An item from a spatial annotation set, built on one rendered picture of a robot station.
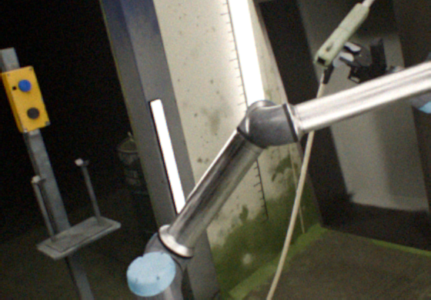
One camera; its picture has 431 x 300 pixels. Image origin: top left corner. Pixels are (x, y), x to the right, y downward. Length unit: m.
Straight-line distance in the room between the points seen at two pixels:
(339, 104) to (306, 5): 1.03
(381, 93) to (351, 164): 1.28
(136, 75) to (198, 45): 0.40
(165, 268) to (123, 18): 1.18
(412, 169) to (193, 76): 1.18
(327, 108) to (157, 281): 0.70
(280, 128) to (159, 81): 1.07
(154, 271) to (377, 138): 1.38
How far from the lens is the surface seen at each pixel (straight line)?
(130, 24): 2.17
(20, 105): 2.07
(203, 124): 2.42
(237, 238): 2.71
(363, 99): 1.31
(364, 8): 1.64
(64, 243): 2.12
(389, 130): 2.34
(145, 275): 1.45
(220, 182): 1.47
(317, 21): 2.26
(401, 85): 1.33
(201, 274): 2.57
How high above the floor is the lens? 1.61
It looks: 16 degrees down
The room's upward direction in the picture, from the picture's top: 12 degrees counter-clockwise
